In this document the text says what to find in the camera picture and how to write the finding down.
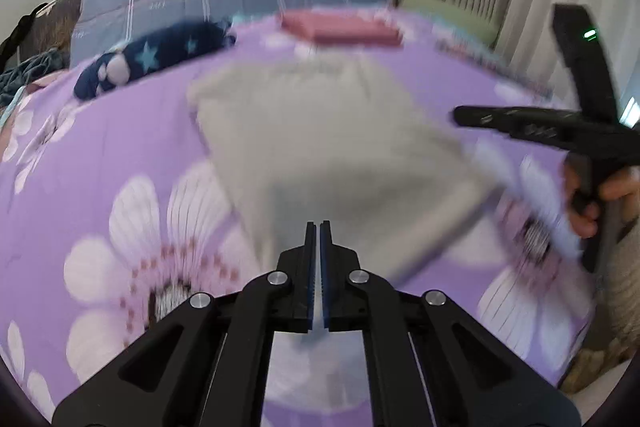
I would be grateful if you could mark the folded pink clothes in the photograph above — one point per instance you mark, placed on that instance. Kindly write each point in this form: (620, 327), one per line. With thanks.
(345, 27)

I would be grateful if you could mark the person's right hand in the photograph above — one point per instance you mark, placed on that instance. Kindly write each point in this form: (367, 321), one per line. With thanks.
(619, 193)

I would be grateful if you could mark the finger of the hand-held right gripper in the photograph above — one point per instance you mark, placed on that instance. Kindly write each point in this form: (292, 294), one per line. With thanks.
(487, 118)

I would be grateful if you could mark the navy star print fleece garment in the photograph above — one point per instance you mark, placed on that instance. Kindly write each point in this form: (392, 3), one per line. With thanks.
(160, 49)

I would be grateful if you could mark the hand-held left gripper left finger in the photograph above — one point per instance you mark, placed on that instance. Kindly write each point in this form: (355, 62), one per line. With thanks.
(300, 287)

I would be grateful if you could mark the purple floral bed sheet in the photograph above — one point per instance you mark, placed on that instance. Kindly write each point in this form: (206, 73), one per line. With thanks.
(125, 147)

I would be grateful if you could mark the brown headboard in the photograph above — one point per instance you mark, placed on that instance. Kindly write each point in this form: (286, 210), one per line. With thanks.
(57, 24)

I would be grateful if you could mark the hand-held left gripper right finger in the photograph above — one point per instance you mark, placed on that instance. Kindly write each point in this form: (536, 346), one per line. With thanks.
(334, 287)

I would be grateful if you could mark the green pillow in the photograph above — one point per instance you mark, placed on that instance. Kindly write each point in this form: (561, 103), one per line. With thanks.
(450, 14)

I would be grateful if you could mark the beige grey shirt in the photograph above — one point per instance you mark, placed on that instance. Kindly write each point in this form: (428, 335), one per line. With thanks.
(325, 142)

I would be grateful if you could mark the teal cloth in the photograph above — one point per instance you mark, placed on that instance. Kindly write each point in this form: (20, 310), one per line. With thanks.
(22, 77)

